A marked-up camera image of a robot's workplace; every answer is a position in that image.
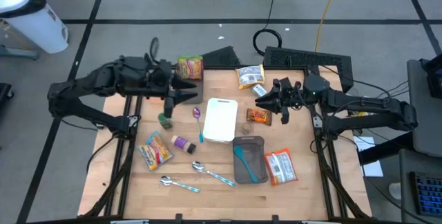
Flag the white computer mouse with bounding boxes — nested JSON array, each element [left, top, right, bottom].
[[387, 181, 403, 201]]

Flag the silver spoon striped teal handle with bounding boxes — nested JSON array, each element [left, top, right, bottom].
[[159, 175, 202, 194], [191, 160, 236, 187]]

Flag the white-capped spice jar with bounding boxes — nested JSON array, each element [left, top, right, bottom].
[[251, 83, 268, 97]]

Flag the yellow chicken ramen packet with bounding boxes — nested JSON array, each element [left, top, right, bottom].
[[236, 64, 266, 90]]

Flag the grey translucent plastic bin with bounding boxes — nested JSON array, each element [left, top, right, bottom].
[[232, 136, 269, 185], [179, 68, 205, 105]]

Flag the black looped cable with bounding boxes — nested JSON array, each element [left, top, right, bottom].
[[149, 36, 160, 59]]

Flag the purple-label spice jar black cap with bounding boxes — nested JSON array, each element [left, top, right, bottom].
[[171, 134, 198, 155]]

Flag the blue and yellow ramen packet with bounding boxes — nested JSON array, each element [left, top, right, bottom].
[[136, 130, 175, 172]]

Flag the white paper sheet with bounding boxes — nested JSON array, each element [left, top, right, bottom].
[[352, 135, 385, 178]]

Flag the green shrimp ramen packet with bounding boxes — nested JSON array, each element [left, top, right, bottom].
[[176, 55, 204, 81]]

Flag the yellow cable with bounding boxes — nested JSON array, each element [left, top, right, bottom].
[[314, 0, 342, 53]]

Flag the green-capped herb spice jar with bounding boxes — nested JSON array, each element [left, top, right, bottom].
[[157, 112, 174, 131]]

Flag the white plastic bin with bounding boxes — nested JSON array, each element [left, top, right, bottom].
[[202, 97, 239, 144]]

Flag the black aluminium table frame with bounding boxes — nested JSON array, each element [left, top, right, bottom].
[[77, 64, 372, 224]]

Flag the orange candy packet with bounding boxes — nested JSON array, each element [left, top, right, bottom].
[[246, 108, 273, 127]]

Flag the black coiled cable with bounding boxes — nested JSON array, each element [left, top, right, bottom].
[[252, 0, 283, 57]]

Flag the white trash can black liner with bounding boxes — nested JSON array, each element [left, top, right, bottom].
[[0, 0, 70, 55]]

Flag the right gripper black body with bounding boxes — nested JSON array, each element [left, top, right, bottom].
[[273, 77, 305, 126]]

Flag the teal plastic spoon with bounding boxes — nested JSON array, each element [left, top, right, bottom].
[[233, 144, 259, 184]]

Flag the wooden desk grey legs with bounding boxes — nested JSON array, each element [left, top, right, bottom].
[[0, 44, 39, 62]]

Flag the iridescent spoon teal handle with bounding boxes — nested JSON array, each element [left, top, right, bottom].
[[192, 106, 205, 144]]

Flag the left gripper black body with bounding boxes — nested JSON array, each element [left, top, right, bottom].
[[147, 59, 175, 119]]

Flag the black monitor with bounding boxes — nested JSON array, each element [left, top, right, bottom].
[[419, 53, 442, 100]]

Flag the orange ramen packet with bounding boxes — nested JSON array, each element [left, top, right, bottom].
[[264, 147, 299, 187]]

